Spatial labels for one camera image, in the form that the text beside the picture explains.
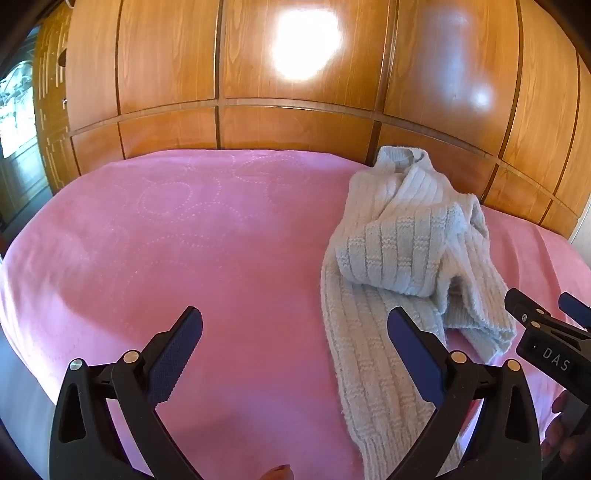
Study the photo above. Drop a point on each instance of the white knit sweater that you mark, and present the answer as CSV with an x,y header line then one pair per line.
x,y
392,230

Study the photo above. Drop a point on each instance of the wooden wardrobe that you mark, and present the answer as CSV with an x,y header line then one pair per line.
x,y
300,115

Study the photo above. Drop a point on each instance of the pink blanket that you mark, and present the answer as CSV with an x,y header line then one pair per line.
x,y
184,240

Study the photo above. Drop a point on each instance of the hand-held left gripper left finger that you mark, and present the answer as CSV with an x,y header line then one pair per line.
x,y
178,355

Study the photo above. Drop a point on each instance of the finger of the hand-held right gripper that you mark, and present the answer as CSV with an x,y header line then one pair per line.
x,y
575,307
524,307

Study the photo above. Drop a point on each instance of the person's right hand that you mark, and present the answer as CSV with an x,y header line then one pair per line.
x,y
556,429

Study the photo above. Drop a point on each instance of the glass mirror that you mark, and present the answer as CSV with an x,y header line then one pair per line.
x,y
16,110

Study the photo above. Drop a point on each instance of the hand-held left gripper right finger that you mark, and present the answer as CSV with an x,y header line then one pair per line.
x,y
411,350

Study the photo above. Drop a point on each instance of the carved wooden door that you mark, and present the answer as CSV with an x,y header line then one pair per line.
x,y
53,115

